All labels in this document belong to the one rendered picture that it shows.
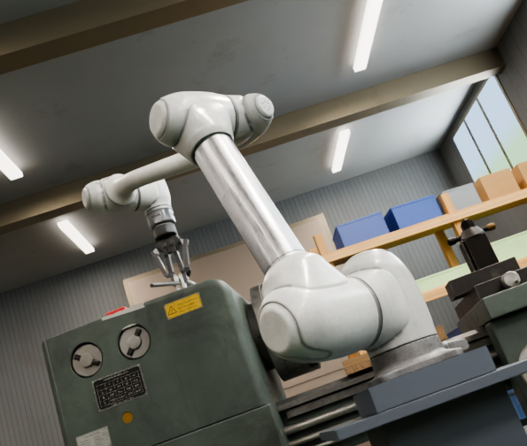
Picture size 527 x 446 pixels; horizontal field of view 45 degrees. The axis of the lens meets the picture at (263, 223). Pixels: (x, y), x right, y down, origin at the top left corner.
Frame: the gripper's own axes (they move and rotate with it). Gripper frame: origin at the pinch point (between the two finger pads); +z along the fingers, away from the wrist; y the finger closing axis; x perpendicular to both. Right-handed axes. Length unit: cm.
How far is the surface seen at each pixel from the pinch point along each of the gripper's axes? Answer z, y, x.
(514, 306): 42, 86, -18
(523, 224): -91, 306, 637
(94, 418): 31.3, -31.9, -13.8
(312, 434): 55, 24, -4
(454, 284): 30, 78, -1
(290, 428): 52, 19, -4
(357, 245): -82, 83, 385
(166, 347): 19.5, -6.5, -13.9
